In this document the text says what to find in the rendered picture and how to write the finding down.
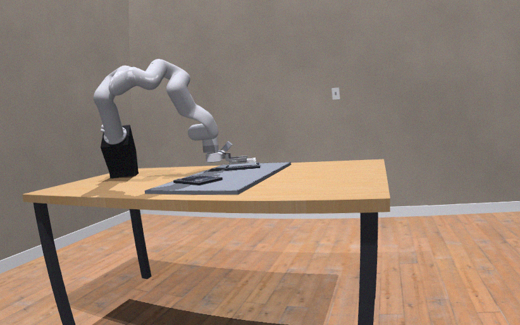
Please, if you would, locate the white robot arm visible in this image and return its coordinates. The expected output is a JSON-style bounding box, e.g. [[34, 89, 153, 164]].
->
[[94, 59, 233, 152]]

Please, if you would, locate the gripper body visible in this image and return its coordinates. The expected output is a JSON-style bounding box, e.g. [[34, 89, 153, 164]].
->
[[203, 150, 225, 163]]

